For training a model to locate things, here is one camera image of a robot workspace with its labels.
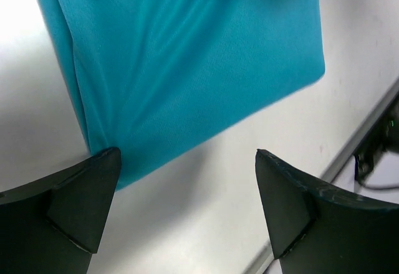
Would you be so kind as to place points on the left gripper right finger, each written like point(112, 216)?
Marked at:
point(316, 227)

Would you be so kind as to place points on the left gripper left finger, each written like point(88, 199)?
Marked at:
point(55, 224)

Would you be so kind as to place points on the teal t-shirt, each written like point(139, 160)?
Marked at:
point(155, 78)

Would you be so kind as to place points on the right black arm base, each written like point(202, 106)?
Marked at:
point(382, 138)

